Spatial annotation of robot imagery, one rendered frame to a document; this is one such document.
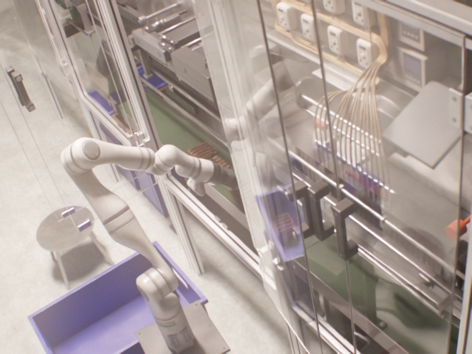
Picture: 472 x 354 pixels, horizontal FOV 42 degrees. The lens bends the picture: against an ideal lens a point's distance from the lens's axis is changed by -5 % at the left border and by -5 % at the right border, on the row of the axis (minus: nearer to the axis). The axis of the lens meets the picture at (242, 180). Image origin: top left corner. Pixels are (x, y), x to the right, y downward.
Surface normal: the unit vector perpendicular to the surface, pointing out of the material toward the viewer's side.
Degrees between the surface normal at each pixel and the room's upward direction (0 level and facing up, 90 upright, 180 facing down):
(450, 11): 0
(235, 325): 0
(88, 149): 57
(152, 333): 0
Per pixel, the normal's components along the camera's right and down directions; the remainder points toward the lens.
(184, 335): 0.46, 0.51
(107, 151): 0.77, -0.32
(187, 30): -0.18, -0.75
